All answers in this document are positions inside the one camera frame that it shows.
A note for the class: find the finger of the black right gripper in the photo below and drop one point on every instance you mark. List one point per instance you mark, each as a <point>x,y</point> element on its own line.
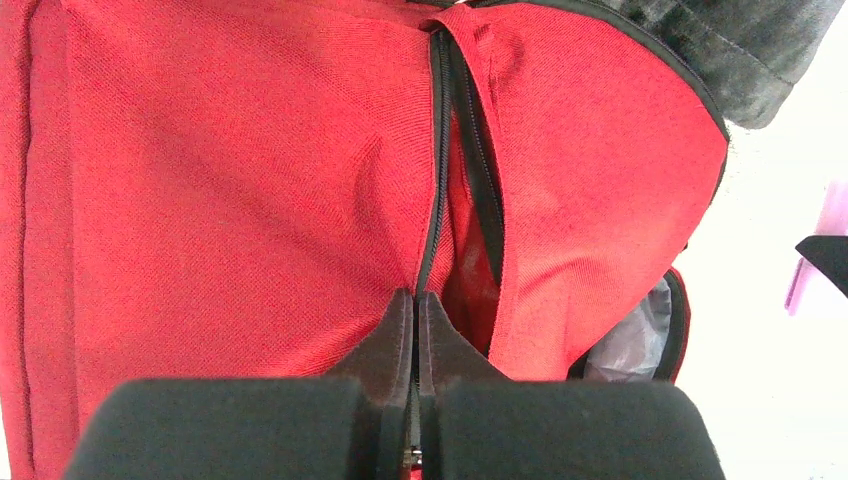
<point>828,255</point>

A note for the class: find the black floral blanket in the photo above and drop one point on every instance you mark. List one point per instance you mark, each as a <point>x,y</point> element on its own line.
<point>750,53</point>

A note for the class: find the red student backpack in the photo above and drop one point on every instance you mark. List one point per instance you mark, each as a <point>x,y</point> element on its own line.
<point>237,188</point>

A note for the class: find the pink eraser stick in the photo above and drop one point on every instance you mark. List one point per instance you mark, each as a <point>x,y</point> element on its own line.
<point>819,284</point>

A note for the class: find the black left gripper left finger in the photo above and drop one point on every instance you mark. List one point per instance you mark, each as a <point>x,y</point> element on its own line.
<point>352,422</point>

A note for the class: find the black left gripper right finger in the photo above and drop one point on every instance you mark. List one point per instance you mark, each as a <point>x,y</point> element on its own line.
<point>478,424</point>

